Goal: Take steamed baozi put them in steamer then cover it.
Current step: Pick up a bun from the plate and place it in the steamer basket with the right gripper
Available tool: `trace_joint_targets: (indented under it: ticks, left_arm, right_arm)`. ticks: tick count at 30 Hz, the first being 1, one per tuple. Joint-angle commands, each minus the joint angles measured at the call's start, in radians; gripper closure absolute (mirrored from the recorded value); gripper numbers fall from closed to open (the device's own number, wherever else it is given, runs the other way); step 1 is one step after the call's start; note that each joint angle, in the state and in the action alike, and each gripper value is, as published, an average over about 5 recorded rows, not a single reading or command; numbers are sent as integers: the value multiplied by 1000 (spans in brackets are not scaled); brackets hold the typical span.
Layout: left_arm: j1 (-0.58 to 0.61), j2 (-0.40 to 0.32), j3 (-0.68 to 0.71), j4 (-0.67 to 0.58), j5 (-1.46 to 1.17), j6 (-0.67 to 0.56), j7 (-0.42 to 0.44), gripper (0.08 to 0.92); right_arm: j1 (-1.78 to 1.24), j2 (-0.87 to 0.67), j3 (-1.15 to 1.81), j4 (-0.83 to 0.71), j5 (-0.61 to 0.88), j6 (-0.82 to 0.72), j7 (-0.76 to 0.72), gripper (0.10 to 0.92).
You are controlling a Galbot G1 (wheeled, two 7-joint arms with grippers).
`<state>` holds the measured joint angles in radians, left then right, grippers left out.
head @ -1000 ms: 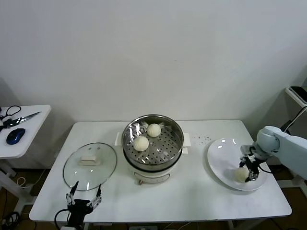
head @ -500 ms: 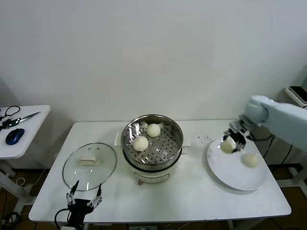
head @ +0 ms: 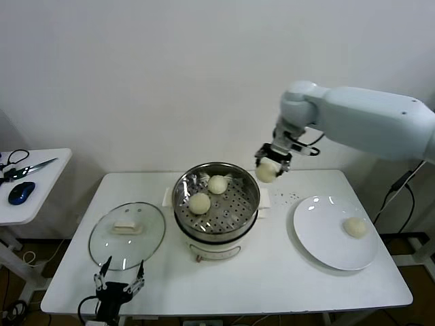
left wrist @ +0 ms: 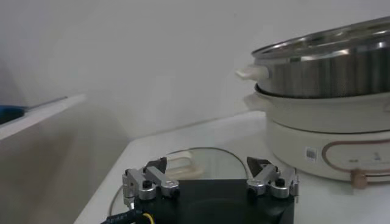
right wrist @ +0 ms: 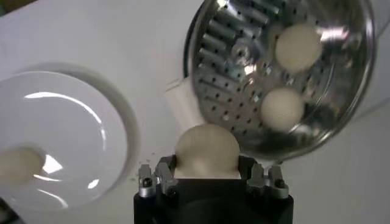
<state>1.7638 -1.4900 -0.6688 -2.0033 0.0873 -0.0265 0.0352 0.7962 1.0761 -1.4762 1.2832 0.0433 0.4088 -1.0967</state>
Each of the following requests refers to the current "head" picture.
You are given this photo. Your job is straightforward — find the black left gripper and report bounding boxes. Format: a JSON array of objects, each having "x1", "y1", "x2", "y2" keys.
[{"x1": 93, "y1": 255, "x2": 146, "y2": 323}]

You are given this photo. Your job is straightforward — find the white side stand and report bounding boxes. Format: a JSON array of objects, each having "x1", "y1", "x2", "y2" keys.
[{"x1": 394, "y1": 159, "x2": 435, "y2": 270}]

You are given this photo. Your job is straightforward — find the white steamed baozi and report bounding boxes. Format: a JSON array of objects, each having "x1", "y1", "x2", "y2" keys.
[
  {"x1": 207, "y1": 175, "x2": 228, "y2": 195},
  {"x1": 255, "y1": 159, "x2": 280, "y2": 184},
  {"x1": 188, "y1": 193, "x2": 211, "y2": 215},
  {"x1": 342, "y1": 217, "x2": 368, "y2": 240}
]

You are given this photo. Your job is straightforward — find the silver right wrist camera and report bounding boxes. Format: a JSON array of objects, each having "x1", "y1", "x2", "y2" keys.
[{"x1": 273, "y1": 134, "x2": 297, "y2": 152}]

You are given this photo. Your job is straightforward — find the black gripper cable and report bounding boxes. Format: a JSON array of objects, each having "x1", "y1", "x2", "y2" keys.
[
  {"x1": 77, "y1": 295, "x2": 100, "y2": 323},
  {"x1": 284, "y1": 130, "x2": 324, "y2": 157}
]

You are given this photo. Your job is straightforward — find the scattered dark crumbs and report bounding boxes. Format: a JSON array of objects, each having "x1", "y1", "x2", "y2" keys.
[{"x1": 273, "y1": 190, "x2": 300, "y2": 204}]

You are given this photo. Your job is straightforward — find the black floor cables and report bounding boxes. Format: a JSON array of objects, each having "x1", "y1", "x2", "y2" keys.
[{"x1": 0, "y1": 298, "x2": 30, "y2": 326}]

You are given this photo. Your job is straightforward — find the round glass pot lid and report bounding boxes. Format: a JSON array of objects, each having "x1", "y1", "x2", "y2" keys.
[{"x1": 88, "y1": 202, "x2": 167, "y2": 272}]

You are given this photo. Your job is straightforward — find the large white plate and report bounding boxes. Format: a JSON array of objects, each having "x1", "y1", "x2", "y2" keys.
[{"x1": 293, "y1": 195, "x2": 380, "y2": 272}]

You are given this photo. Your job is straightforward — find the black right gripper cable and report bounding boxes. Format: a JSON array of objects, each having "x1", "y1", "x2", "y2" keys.
[{"x1": 284, "y1": 130, "x2": 324, "y2": 157}]

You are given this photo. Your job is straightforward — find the white floor cable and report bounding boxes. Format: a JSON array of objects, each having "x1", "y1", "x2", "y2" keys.
[{"x1": 22, "y1": 250, "x2": 38, "y2": 268}]

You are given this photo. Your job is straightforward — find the stainless steel steamer basket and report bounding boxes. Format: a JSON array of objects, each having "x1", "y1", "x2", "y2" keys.
[{"x1": 164, "y1": 162, "x2": 272, "y2": 242}]

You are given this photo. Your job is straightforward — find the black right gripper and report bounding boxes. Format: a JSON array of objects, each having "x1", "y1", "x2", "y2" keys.
[{"x1": 254, "y1": 143, "x2": 292, "y2": 179}]

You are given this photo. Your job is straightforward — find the white side table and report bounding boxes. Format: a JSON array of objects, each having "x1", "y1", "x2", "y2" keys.
[{"x1": 0, "y1": 147, "x2": 73, "y2": 300}]

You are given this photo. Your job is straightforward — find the blue computer mouse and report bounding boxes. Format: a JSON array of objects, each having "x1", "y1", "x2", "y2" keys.
[{"x1": 8, "y1": 181, "x2": 37, "y2": 205}]

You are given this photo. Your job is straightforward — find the black handled scissors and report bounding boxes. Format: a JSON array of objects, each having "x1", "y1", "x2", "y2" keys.
[{"x1": 0, "y1": 148, "x2": 59, "y2": 187}]

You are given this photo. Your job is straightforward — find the black power adapter cable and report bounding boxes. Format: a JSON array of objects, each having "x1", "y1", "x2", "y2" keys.
[{"x1": 373, "y1": 159, "x2": 429, "y2": 235}]

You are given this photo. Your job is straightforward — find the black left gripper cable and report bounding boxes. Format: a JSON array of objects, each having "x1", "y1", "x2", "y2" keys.
[{"x1": 77, "y1": 295, "x2": 100, "y2": 323}]

